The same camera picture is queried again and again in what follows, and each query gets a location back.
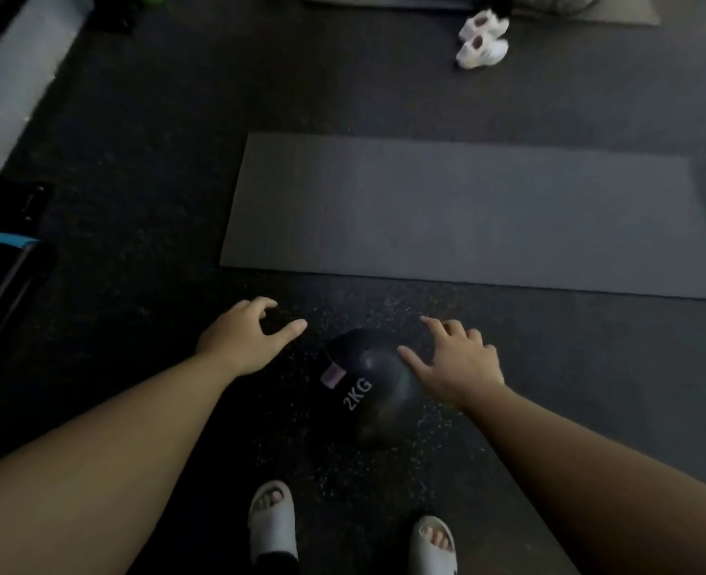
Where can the person's left hand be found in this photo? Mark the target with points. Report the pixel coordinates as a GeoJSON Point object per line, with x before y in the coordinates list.
{"type": "Point", "coordinates": [240, 342]}

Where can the person's right hand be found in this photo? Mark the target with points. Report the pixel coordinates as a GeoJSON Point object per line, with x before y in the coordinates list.
{"type": "Point", "coordinates": [464, 366]}

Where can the person's right thumb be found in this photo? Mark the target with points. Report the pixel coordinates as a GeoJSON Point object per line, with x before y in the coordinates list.
{"type": "Point", "coordinates": [413, 362]}

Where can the person's right middle finger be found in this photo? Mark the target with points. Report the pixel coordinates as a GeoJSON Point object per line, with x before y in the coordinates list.
{"type": "Point", "coordinates": [456, 328]}

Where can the person's left thumb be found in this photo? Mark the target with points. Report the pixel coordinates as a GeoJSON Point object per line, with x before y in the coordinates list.
{"type": "Point", "coordinates": [285, 335]}

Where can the person's left forearm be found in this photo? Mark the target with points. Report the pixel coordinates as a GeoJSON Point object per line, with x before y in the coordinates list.
{"type": "Point", "coordinates": [101, 467]}

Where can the person's right forearm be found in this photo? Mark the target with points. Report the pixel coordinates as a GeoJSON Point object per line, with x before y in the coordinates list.
{"type": "Point", "coordinates": [592, 479]}

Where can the black medicine ball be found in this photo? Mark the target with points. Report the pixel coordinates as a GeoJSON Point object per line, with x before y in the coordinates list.
{"type": "Point", "coordinates": [368, 389]}

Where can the dark grey exercise mat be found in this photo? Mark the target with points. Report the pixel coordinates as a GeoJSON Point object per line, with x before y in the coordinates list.
{"type": "Point", "coordinates": [466, 215]}

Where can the white slide sandal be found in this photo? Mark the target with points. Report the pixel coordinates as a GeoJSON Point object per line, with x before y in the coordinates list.
{"type": "Point", "coordinates": [272, 520]}
{"type": "Point", "coordinates": [432, 547]}

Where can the grey bag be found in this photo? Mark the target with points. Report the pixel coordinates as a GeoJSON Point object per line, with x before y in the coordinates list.
{"type": "Point", "coordinates": [559, 1]}

